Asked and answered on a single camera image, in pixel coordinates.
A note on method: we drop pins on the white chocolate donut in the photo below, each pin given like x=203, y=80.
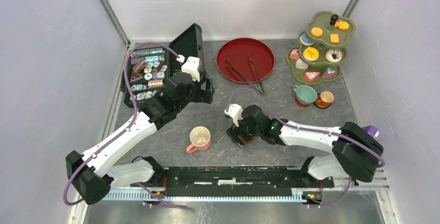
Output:
x=334, y=55

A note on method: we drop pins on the pink mug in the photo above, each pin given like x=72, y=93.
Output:
x=200, y=139

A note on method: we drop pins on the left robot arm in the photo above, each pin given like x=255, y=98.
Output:
x=92, y=173

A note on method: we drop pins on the mint green cup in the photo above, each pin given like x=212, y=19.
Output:
x=305, y=94

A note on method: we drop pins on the blue frosted donut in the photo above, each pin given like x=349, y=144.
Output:
x=304, y=40

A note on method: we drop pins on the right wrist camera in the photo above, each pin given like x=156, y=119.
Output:
x=234, y=112

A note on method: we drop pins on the small orange cup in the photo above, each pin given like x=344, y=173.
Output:
x=325, y=98

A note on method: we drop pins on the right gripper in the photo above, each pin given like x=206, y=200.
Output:
x=234, y=131

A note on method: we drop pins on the green three-tier stand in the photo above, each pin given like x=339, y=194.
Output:
x=325, y=20

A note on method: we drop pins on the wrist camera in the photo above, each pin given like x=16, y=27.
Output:
x=234, y=112
x=192, y=67

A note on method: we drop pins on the orange square cracker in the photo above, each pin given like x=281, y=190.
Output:
x=334, y=38

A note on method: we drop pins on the red round tray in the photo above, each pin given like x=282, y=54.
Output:
x=235, y=51

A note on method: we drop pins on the purple triangle cake slice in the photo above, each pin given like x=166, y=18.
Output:
x=329, y=73

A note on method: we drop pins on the round orange cookie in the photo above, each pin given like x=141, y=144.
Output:
x=316, y=32

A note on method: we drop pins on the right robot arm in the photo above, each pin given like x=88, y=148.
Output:
x=351, y=151

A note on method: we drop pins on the pink strawberry cake slice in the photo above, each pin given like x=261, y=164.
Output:
x=311, y=76

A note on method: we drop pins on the pink roll cake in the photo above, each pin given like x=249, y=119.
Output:
x=294, y=54

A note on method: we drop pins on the red round coaster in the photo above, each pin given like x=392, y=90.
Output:
x=301, y=104

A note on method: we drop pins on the orange smiley coaster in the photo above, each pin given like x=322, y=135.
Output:
x=322, y=107

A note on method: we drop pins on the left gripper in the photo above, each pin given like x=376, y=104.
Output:
x=204, y=95

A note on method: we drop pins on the white roll cake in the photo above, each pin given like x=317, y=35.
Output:
x=300, y=64

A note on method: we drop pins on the purple plastic holder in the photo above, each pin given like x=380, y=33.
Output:
x=371, y=131

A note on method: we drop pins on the black open case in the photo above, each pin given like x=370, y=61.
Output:
x=149, y=66

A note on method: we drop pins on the orange bear cookie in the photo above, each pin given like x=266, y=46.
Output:
x=342, y=25

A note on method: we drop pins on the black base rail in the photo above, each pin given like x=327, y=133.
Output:
x=232, y=181

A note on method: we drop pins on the yellow frosted donut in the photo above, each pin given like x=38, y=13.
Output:
x=311, y=53

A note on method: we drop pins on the brown saucer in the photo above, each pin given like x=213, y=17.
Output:
x=244, y=140

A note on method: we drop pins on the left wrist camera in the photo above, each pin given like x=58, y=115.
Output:
x=192, y=67

